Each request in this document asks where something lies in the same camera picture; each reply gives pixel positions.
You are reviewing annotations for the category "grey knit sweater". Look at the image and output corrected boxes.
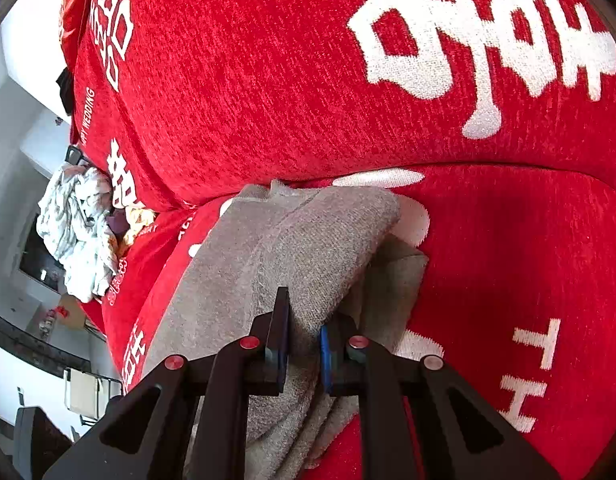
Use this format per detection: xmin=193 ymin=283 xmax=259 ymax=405
xmin=143 ymin=179 xmax=430 ymax=480

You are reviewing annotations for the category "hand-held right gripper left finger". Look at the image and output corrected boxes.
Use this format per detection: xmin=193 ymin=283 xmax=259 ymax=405
xmin=40 ymin=286 xmax=292 ymax=480

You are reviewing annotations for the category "brown cardboard box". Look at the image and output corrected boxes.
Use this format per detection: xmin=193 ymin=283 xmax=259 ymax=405
xmin=55 ymin=294 xmax=87 ymax=331

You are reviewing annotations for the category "red printed sofa cover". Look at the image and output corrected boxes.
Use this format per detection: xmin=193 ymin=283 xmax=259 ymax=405
xmin=58 ymin=0 xmax=616 ymax=480

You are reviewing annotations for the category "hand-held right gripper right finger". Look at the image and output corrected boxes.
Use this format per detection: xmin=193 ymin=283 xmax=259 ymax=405
xmin=320 ymin=315 xmax=562 ymax=480

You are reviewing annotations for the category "dark purple cloth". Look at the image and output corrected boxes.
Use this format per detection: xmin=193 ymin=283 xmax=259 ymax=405
xmin=105 ymin=210 xmax=131 ymax=241

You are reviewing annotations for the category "orange patterned cloth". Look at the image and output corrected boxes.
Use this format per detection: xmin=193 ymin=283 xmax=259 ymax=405
xmin=119 ymin=207 xmax=157 ymax=249

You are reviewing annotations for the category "metal frame chair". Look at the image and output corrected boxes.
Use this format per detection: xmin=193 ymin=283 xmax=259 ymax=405
xmin=63 ymin=367 xmax=123 ymax=424

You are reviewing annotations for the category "dark chair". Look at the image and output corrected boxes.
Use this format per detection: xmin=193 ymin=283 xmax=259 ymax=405
xmin=13 ymin=406 xmax=74 ymax=480

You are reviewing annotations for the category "white patterned cloth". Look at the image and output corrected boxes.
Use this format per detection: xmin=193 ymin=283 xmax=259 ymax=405
xmin=36 ymin=165 xmax=120 ymax=304

